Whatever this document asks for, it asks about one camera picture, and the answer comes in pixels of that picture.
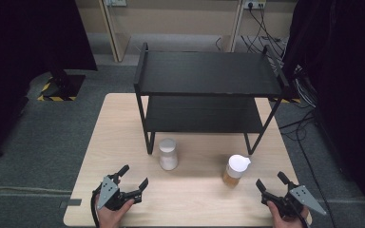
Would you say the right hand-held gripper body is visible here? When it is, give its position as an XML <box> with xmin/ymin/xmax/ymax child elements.
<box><xmin>260</xmin><ymin>184</ymin><xmax>328</xmax><ymax>219</ymax></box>

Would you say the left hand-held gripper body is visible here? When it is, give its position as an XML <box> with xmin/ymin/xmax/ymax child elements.
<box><xmin>91</xmin><ymin>175</ymin><xmax>144</xmax><ymax>212</ymax></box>

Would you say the amber liquid bottle white lid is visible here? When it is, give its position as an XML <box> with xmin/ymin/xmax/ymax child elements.
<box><xmin>221</xmin><ymin>154</ymin><xmax>252</xmax><ymax>188</ymax></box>

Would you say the white powder jar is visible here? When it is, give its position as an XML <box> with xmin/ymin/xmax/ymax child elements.
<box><xmin>158</xmin><ymin>137</ymin><xmax>179</xmax><ymax>172</ymax></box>

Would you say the black two-tier shelf rack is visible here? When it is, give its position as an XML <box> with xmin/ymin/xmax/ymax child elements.
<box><xmin>133</xmin><ymin>42</ymin><xmax>290</xmax><ymax>156</ymax></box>

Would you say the person's left hand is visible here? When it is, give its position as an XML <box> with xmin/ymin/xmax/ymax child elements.
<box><xmin>95</xmin><ymin>194</ymin><xmax>136</xmax><ymax>228</ymax></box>

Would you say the person's right hand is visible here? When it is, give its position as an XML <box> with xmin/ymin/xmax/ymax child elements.
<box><xmin>267</xmin><ymin>200</ymin><xmax>310</xmax><ymax>228</ymax></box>

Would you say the yellow black striped floor tape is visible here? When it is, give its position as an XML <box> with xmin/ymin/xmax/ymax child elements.
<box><xmin>270</xmin><ymin>97</ymin><xmax>302</xmax><ymax>105</ymax></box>

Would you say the black stand base striped tape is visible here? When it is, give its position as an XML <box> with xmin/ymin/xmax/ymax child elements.
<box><xmin>36</xmin><ymin>69</ymin><xmax>86</xmax><ymax>103</ymax></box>

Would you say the dark curtain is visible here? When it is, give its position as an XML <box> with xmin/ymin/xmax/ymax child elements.
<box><xmin>280</xmin><ymin>0</ymin><xmax>365</xmax><ymax>221</ymax></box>
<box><xmin>0</xmin><ymin>0</ymin><xmax>99</xmax><ymax>164</ymax></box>

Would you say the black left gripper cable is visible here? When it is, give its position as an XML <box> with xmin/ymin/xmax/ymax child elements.
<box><xmin>89</xmin><ymin>186</ymin><xmax>105</xmax><ymax>228</ymax></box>

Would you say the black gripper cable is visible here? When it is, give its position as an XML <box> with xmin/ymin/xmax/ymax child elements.
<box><xmin>293</xmin><ymin>202</ymin><xmax>310</xmax><ymax>228</ymax></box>
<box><xmin>89</xmin><ymin>186</ymin><xmax>105</xmax><ymax>228</ymax></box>

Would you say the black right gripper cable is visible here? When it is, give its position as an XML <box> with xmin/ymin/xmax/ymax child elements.
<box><xmin>293</xmin><ymin>202</ymin><xmax>310</xmax><ymax>228</ymax></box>

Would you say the beige frame leg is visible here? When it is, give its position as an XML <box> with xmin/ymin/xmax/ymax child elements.
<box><xmin>98</xmin><ymin>0</ymin><xmax>132</xmax><ymax>64</ymax></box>
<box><xmin>220</xmin><ymin>0</ymin><xmax>247</xmax><ymax>53</ymax></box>

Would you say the white wall socket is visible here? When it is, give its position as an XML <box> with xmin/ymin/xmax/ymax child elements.
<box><xmin>242</xmin><ymin>0</ymin><xmax>267</xmax><ymax>10</ymax></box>
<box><xmin>106</xmin><ymin>0</ymin><xmax>128</xmax><ymax>8</ymax></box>

